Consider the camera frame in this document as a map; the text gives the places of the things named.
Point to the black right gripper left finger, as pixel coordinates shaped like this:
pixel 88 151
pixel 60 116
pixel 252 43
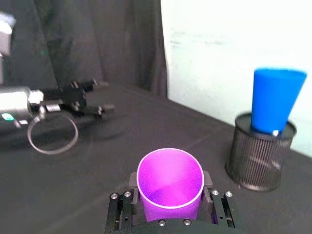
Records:
pixel 126 209

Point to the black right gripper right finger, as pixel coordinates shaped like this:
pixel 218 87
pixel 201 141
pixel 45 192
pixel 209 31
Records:
pixel 219 207

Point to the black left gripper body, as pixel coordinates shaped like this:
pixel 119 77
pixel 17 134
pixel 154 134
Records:
pixel 70 98

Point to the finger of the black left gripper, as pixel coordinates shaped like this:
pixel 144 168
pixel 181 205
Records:
pixel 93 87
pixel 100 109

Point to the purple plastic cup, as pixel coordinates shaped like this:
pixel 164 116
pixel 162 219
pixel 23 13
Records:
pixel 170 175

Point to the black table cloth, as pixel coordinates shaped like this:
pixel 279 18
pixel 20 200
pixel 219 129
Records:
pixel 97 175

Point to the black hanging curtain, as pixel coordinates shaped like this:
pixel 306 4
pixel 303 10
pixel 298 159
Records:
pixel 114 36

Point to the black mesh round basket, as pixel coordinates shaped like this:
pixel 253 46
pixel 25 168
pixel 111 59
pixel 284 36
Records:
pixel 256 161

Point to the blue plastic cup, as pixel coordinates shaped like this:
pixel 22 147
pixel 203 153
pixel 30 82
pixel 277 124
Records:
pixel 274 102

